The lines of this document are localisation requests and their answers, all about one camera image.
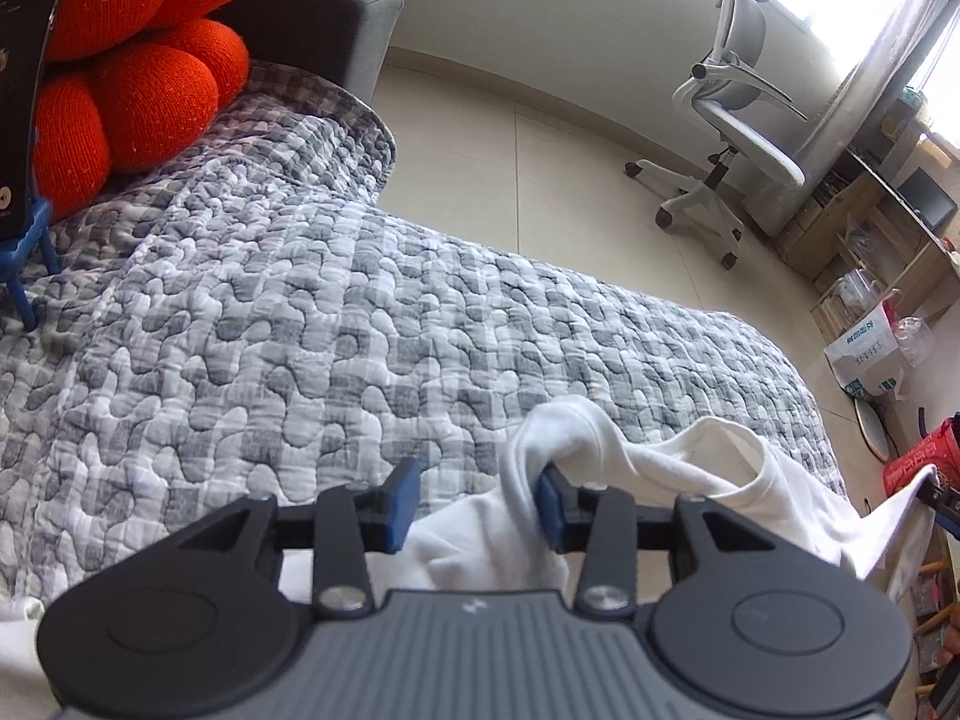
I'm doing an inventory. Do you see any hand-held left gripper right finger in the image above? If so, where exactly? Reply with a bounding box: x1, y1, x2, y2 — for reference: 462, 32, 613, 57
534, 461, 781, 616

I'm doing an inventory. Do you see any clear plastic bag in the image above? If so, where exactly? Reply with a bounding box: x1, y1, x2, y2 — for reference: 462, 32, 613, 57
892, 315, 935, 367

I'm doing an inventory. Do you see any grey checked quilted blanket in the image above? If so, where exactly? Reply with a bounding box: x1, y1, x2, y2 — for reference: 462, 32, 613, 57
0, 60, 848, 616

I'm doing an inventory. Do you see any white round disc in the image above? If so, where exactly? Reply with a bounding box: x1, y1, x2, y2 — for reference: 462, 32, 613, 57
853, 396, 895, 464

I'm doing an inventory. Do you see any white office chair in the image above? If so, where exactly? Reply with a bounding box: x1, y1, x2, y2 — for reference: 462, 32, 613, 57
625, 0, 811, 271

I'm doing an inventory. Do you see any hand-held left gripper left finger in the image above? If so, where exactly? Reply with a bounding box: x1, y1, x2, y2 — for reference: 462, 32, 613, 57
176, 457, 422, 614

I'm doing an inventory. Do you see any black phone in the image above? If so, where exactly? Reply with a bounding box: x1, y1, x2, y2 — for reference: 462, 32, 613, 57
0, 0, 67, 237

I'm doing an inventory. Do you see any blue phone stand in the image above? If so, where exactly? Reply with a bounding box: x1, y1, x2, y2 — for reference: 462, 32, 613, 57
0, 199, 61, 331

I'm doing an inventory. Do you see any white cardboard box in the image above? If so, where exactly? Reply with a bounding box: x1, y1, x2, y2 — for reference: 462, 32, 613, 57
823, 300, 910, 400

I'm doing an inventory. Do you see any orange knitted knot cushion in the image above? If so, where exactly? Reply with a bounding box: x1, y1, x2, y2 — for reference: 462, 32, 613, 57
0, 0, 251, 222

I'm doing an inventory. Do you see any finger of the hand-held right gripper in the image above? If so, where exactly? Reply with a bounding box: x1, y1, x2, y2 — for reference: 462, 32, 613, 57
919, 465, 960, 535

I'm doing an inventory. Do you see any grey curtain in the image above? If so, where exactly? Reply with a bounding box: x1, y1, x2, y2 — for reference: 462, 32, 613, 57
780, 0, 953, 233

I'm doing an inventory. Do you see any wooden desk with shelves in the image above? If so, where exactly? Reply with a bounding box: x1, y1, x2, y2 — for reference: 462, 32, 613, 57
776, 127, 960, 335

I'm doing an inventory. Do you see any white garment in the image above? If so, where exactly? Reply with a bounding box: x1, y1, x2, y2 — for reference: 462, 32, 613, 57
281, 394, 940, 608

